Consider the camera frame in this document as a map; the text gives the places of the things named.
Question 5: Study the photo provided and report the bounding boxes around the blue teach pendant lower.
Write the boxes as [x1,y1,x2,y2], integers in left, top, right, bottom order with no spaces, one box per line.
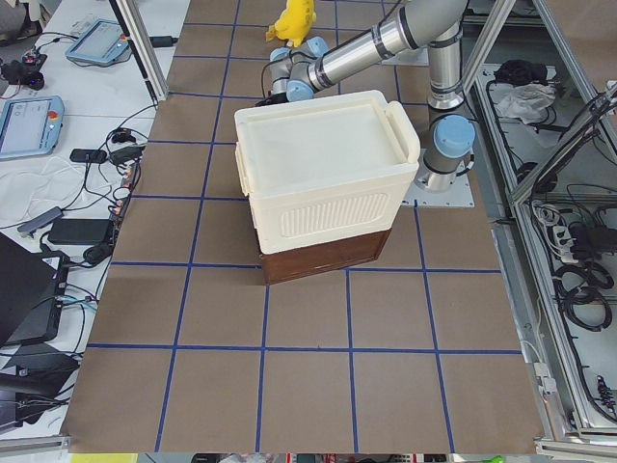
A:
[1,95,65,160]

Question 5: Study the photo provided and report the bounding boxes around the square metal base plate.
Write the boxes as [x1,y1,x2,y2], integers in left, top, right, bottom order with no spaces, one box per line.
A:
[401,149,475,208]

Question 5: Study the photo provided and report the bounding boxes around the yellow plush dinosaur toy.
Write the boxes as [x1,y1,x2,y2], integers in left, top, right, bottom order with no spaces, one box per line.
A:
[265,0,317,48]

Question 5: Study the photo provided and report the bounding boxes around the cream plastic storage box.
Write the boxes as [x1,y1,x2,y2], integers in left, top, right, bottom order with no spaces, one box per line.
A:
[234,91,420,255]

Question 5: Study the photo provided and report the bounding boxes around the black laptop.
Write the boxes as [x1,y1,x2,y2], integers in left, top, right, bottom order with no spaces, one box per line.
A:
[1,235,68,347]

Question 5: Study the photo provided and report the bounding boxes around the dark brown wooden cabinet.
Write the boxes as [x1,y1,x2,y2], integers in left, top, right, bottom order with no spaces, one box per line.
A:
[257,229,391,285]

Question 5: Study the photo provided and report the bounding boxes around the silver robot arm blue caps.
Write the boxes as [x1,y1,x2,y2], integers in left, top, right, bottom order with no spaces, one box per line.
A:
[258,1,468,113]

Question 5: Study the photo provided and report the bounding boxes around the white crumpled cloth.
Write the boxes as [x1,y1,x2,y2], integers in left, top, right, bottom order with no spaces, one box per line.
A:
[496,84,556,124]

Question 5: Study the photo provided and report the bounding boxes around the blue teach pendant upper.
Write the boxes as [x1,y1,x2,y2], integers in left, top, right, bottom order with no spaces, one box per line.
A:
[65,19,130,68]

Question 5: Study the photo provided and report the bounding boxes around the blue teach pendant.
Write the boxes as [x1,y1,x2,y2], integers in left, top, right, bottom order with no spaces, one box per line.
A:
[65,19,130,68]
[1,95,65,160]

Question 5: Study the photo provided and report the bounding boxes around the black cloth bundle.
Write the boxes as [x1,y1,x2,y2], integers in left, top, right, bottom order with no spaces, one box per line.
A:
[494,60,548,87]

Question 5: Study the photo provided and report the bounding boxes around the aluminium frame post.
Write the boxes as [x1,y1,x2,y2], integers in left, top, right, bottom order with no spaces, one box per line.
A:
[109,0,169,106]

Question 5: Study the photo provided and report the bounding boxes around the black power adapter brick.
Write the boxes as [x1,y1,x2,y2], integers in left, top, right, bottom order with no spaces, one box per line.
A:
[48,218,112,245]

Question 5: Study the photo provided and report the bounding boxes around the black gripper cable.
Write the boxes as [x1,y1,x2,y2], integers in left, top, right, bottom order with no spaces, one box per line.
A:
[254,60,281,107]

